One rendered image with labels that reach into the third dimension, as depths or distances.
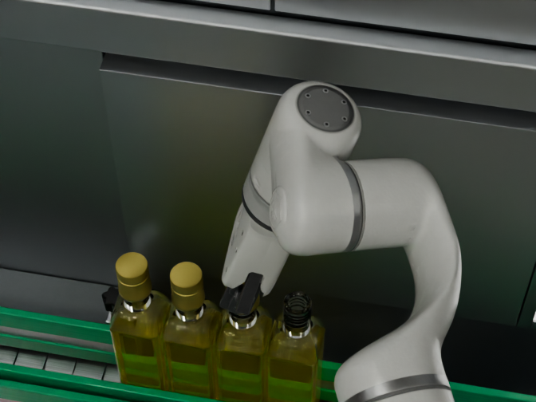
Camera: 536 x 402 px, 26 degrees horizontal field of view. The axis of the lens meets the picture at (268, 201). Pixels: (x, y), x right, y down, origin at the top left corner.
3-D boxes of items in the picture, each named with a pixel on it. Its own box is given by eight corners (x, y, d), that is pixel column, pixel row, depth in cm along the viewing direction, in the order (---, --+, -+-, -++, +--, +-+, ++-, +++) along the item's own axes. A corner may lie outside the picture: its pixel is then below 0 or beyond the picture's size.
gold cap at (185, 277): (209, 287, 124) (207, 264, 120) (199, 315, 122) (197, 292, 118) (177, 281, 124) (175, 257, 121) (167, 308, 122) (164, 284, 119)
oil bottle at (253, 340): (273, 395, 143) (273, 299, 126) (265, 435, 139) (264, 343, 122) (227, 388, 143) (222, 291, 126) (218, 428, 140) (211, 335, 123)
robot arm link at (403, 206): (328, 432, 90) (265, 195, 99) (473, 409, 94) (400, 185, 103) (366, 395, 83) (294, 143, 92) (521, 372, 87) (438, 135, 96)
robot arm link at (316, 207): (409, 215, 92) (297, 226, 88) (366, 283, 100) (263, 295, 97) (352, 68, 99) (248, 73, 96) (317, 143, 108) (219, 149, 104)
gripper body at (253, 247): (255, 137, 109) (228, 204, 118) (235, 223, 102) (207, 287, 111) (331, 161, 109) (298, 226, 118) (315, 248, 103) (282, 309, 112)
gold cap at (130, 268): (124, 306, 122) (120, 283, 119) (114, 280, 124) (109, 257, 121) (156, 296, 123) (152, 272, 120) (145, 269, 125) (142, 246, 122)
